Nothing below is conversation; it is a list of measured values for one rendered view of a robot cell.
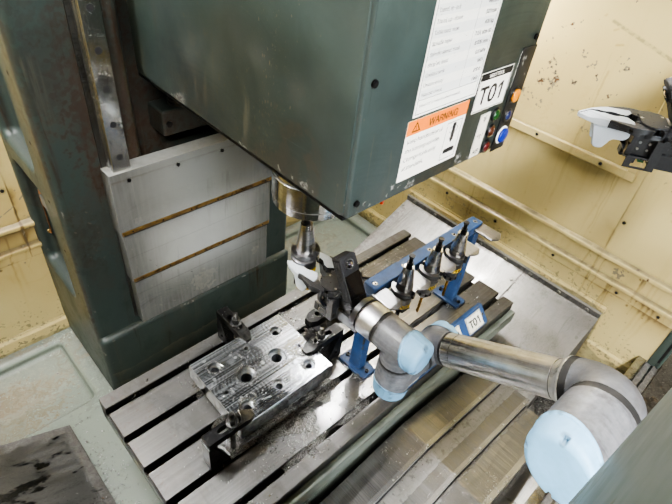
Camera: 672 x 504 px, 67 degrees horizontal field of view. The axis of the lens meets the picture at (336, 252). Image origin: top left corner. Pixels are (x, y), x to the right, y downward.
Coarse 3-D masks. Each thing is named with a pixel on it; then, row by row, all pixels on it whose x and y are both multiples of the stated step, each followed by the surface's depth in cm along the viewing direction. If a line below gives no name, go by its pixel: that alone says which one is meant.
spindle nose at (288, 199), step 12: (276, 180) 94; (276, 192) 96; (288, 192) 93; (300, 192) 92; (276, 204) 98; (288, 204) 95; (300, 204) 94; (312, 204) 93; (300, 216) 96; (312, 216) 95; (324, 216) 96
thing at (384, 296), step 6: (384, 288) 126; (372, 294) 124; (378, 294) 124; (384, 294) 124; (390, 294) 124; (378, 300) 123; (384, 300) 123; (390, 300) 123; (396, 300) 123; (402, 300) 123; (390, 306) 121; (396, 306) 122
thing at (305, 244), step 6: (312, 222) 107; (300, 228) 107; (306, 228) 106; (312, 228) 107; (300, 234) 107; (306, 234) 106; (312, 234) 107; (300, 240) 108; (306, 240) 107; (312, 240) 108; (300, 246) 108; (306, 246) 108; (312, 246) 109; (300, 252) 109; (306, 252) 109; (312, 252) 109
